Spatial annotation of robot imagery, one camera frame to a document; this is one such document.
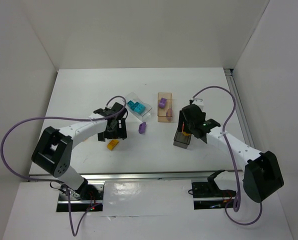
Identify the purple flower lego brick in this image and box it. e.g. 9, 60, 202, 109
165, 108, 173, 119

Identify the yellow curved lego brick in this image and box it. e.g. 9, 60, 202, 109
106, 139, 120, 151

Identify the yellow butterfly lego brick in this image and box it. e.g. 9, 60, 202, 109
181, 122, 191, 137

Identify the purple rounded lego brick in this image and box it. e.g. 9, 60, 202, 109
138, 122, 147, 135

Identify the teal rectangular lego brick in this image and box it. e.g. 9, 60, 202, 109
128, 102, 139, 111

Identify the small teal lego brick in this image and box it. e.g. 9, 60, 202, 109
127, 100, 135, 108

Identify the teal rounded lego brick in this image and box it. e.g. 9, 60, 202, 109
134, 102, 146, 115

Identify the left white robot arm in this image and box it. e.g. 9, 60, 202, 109
31, 102, 128, 200

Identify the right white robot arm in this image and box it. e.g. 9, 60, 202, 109
176, 104, 284, 203

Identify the orange translucent container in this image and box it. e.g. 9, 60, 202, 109
157, 92, 174, 123

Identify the dark grey translucent container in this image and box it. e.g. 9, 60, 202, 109
173, 131, 192, 149

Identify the clear plastic container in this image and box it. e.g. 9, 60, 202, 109
125, 92, 153, 122

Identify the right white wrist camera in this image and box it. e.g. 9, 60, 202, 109
189, 98, 205, 111

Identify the front aluminium rail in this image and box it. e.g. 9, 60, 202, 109
27, 170, 247, 182

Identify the aluminium rail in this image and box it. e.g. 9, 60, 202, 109
27, 170, 247, 182
223, 68, 262, 177

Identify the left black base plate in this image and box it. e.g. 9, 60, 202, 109
56, 182, 105, 213

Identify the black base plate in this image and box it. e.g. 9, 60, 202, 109
56, 182, 105, 213
188, 182, 236, 210

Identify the right aluminium rail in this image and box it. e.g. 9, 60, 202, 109
223, 68, 262, 177

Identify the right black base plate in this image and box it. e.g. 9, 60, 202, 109
188, 182, 236, 210

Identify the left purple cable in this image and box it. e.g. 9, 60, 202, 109
0, 95, 128, 237

